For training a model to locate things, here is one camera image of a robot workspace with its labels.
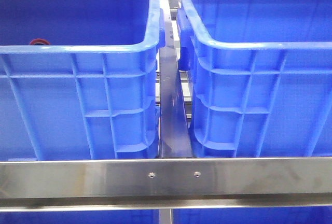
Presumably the blue crate lower right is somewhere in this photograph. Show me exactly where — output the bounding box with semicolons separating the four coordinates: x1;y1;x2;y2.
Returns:
173;206;331;223

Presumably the steel centre divider bar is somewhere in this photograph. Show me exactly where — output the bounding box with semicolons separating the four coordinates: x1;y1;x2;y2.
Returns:
159;0;192;158

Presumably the blue plastic crate right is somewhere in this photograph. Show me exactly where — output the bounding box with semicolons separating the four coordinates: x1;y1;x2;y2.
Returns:
179;0;331;158

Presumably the steel lower vertical post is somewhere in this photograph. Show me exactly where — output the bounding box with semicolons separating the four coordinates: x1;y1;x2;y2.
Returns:
159;209;173;224

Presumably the stainless steel front rail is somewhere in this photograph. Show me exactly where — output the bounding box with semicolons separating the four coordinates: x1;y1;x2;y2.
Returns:
1;157;331;212

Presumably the blue plastic crate left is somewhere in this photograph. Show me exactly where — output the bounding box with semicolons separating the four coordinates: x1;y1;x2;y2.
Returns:
1;0;164;161

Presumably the red push button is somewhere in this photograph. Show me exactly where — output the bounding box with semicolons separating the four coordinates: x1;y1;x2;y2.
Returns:
29;38;51;46

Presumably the blue crate lower left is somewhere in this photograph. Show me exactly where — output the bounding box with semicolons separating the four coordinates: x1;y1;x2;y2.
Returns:
1;210;159;223

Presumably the blue plastic crate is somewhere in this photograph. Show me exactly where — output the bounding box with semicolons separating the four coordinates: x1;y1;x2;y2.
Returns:
1;0;164;161
179;0;331;158

